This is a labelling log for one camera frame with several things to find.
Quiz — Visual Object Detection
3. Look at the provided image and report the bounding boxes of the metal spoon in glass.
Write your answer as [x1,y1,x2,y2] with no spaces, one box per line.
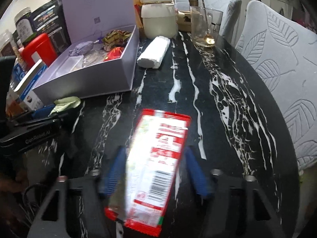
[201,0,215,47]

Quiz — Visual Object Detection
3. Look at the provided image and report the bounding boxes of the green tea packet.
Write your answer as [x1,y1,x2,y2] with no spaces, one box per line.
[49,96,81,115]

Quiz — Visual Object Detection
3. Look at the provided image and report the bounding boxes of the gold red packet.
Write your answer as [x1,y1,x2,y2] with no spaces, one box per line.
[102,30,132,52]

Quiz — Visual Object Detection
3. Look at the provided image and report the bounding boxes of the near leaf-pattern chair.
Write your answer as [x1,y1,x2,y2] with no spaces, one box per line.
[235,0,316,171]

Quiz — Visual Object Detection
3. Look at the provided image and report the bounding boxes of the white rolled towel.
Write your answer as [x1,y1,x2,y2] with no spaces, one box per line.
[137,36,170,69]

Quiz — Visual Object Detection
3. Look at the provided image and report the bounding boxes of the purple satin pouch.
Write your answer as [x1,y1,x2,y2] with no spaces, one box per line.
[68,39,103,57]

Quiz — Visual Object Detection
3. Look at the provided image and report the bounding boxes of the blue white carton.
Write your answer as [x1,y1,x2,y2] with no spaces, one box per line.
[14,59,47,111]

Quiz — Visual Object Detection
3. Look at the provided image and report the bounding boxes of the leaf-pattern chair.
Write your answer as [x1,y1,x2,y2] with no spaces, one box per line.
[235,0,316,171]
[198,0,242,43]

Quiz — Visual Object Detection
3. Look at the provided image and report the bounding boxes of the bright red candy packet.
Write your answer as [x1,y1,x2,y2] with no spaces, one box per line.
[103,47,125,62]

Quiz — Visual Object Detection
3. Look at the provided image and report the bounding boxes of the far leaf-pattern chair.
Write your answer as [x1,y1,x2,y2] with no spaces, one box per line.
[198,0,242,43]

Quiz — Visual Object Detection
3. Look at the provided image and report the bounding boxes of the red white snack packet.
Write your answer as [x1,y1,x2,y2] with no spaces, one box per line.
[104,109,191,237]

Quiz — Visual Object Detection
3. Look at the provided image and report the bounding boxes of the cream white kettle jar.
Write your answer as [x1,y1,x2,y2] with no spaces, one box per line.
[140,0,178,39]

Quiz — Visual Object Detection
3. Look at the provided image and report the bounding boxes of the red box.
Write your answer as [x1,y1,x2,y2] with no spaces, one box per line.
[21,33,57,71]

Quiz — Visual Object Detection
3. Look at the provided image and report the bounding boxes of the lavender gift box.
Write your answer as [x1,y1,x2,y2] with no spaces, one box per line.
[33,0,139,105]

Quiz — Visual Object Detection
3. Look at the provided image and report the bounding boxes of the dark labelled jar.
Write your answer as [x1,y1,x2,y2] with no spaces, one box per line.
[14,7,35,46]

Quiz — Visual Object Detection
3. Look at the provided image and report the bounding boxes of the clear drinking glass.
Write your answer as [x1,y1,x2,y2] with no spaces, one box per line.
[190,7,222,48]

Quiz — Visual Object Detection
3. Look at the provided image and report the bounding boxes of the black printed package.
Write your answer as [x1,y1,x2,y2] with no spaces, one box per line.
[32,0,71,56]

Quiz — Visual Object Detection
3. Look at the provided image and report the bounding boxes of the clear plastic snack packet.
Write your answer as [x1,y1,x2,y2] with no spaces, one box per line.
[82,50,107,68]

